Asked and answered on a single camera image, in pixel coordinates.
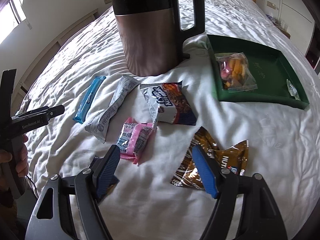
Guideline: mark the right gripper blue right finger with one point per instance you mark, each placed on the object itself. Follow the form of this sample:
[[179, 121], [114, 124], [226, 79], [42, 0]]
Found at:
[[260, 217]]

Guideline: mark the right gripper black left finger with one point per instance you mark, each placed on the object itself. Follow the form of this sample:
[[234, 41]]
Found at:
[[52, 215]]

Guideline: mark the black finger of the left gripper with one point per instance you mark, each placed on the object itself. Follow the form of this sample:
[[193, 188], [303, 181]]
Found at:
[[55, 111]]

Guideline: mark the blue wafer bar wrapper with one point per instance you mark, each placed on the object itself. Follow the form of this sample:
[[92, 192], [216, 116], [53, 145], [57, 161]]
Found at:
[[87, 100]]

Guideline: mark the brown nutritious snack pack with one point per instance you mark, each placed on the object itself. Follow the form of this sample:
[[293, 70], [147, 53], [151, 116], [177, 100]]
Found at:
[[233, 158]]

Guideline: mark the white silver snack wrapper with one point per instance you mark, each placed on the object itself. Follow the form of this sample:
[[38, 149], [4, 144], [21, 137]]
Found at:
[[98, 126]]

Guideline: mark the pink snack packet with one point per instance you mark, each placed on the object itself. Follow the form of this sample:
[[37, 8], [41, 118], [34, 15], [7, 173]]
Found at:
[[133, 138]]

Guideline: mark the white chocolate cookie pack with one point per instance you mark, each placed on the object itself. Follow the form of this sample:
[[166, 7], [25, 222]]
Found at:
[[167, 103]]

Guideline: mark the small clear candy packet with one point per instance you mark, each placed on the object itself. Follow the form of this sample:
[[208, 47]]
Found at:
[[292, 90]]

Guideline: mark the clear bag of dried fruit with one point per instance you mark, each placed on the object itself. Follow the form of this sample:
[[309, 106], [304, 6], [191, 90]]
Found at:
[[234, 72]]

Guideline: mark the person's left hand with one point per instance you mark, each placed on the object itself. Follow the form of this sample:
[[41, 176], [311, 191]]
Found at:
[[10, 178]]

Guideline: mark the white bed duvet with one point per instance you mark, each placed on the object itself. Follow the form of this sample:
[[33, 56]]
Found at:
[[283, 141]]

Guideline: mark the window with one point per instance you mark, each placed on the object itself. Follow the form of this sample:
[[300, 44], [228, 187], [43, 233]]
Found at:
[[12, 15]]

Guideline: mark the copper and black electric kettle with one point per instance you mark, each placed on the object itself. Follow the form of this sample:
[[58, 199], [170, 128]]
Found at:
[[151, 34]]

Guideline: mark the green tray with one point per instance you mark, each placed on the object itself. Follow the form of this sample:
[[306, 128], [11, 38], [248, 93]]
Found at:
[[269, 67]]

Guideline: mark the wooden nightstand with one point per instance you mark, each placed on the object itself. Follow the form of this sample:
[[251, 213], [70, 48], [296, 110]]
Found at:
[[280, 24]]

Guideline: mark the white sliding wardrobe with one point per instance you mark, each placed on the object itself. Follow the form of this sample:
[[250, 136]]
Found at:
[[303, 30]]

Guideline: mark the wall socket plate right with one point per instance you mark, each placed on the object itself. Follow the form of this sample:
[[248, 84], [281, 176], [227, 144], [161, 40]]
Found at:
[[272, 5]]

